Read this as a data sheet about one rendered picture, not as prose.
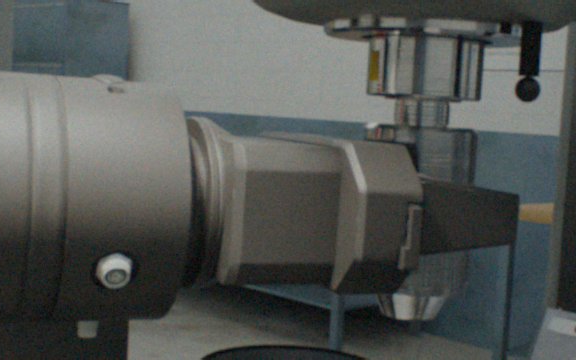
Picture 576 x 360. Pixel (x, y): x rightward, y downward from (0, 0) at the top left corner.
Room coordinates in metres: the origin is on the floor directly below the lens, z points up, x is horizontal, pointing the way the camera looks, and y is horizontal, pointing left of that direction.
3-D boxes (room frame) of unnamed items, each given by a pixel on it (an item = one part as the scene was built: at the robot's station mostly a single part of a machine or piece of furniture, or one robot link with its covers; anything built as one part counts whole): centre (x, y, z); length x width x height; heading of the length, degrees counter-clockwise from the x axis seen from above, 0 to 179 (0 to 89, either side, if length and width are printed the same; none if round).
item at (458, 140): (0.41, -0.05, 1.26); 0.05 x 0.05 x 0.01
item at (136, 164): (0.37, 0.03, 1.23); 0.13 x 0.12 x 0.10; 22
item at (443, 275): (0.41, -0.05, 1.23); 0.05 x 0.05 x 0.06
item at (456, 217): (0.38, -0.06, 1.23); 0.06 x 0.02 x 0.03; 112
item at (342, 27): (0.41, -0.05, 1.31); 0.09 x 0.09 x 0.01
